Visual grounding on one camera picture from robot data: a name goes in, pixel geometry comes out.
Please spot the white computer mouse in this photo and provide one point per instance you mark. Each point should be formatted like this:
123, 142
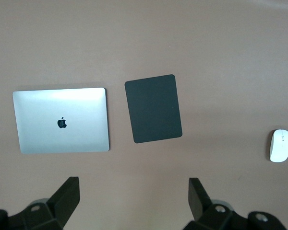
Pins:
279, 148

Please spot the black mouse pad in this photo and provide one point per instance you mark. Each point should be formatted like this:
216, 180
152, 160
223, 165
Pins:
153, 110

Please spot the brown table cover mat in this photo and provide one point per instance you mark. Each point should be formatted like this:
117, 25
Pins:
144, 36

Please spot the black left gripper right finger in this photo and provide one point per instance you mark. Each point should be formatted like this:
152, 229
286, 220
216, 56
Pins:
199, 203

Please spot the silver laptop with apple logo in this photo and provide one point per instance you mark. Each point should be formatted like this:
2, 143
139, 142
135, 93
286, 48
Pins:
50, 134

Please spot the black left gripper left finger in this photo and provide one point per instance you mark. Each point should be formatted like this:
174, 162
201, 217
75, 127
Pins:
62, 203

